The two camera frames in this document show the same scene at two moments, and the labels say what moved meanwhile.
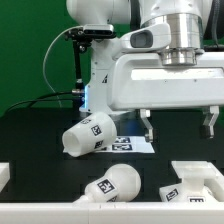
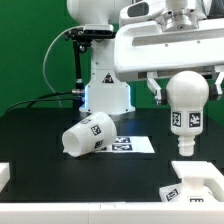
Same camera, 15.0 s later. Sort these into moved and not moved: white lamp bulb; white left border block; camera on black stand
Moved: white lamp bulb
Not moved: white left border block; camera on black stand
